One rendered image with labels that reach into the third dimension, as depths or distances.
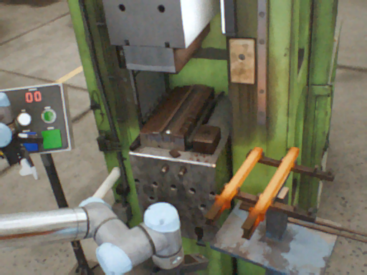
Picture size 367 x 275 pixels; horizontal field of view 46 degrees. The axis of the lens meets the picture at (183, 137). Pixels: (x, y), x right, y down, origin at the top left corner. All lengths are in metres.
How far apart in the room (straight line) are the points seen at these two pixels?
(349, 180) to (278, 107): 1.48
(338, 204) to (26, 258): 1.94
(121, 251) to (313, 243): 0.88
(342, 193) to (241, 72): 1.55
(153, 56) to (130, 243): 0.84
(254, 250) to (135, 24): 0.90
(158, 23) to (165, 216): 0.79
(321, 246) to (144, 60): 0.92
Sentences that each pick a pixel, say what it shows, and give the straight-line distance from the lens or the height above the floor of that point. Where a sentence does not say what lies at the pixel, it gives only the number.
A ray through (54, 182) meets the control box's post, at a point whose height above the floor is 0.70.
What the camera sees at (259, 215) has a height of 1.01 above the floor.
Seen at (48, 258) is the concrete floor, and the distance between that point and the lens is 2.81.
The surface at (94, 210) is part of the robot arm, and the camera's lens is 1.04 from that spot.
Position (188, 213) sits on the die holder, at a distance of 1.93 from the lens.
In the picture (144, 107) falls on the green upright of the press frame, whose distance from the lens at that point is 2.00.
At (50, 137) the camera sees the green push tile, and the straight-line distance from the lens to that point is 1.87.
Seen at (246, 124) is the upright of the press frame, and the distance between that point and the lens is 1.80.
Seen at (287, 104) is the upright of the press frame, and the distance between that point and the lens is 1.72.
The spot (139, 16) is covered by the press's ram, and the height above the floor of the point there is 1.48.
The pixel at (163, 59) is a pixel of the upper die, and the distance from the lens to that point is 1.61.
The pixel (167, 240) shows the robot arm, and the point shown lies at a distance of 0.99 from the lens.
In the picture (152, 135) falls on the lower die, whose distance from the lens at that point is 1.81.
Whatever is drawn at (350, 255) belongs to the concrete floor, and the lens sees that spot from 2.65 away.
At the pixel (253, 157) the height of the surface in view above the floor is 1.01.
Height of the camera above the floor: 1.95
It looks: 34 degrees down
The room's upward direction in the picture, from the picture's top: 7 degrees counter-clockwise
